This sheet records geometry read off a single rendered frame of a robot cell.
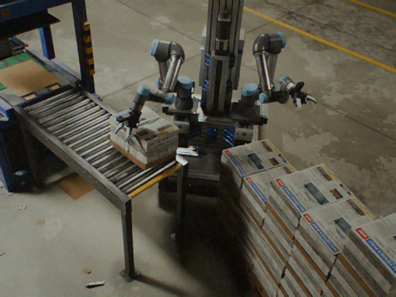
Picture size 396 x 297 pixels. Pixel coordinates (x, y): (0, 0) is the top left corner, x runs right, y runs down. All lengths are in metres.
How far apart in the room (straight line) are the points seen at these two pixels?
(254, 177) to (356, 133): 2.26
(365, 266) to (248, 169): 1.13
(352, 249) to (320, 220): 0.31
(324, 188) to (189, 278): 1.29
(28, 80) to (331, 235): 2.70
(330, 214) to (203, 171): 1.58
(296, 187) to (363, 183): 1.90
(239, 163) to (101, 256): 1.29
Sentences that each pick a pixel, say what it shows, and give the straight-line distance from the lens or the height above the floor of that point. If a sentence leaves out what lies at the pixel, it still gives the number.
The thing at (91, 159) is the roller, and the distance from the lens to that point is 3.10.
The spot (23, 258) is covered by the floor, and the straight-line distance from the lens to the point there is 3.65.
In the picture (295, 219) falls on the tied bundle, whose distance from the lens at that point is 2.54.
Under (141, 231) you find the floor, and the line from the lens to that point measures 3.66.
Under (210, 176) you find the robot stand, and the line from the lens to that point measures 3.78.
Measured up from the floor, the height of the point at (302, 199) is 1.07.
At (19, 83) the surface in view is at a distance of 3.96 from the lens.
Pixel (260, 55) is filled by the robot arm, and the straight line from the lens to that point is 3.19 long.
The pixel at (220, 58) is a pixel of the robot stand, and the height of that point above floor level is 1.23.
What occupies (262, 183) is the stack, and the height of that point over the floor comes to 0.83.
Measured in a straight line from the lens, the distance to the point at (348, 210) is 2.57.
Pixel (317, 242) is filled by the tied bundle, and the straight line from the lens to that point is 2.43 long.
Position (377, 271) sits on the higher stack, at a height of 1.23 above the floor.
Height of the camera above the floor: 2.83
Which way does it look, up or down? 40 degrees down
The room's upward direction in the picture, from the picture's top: 5 degrees clockwise
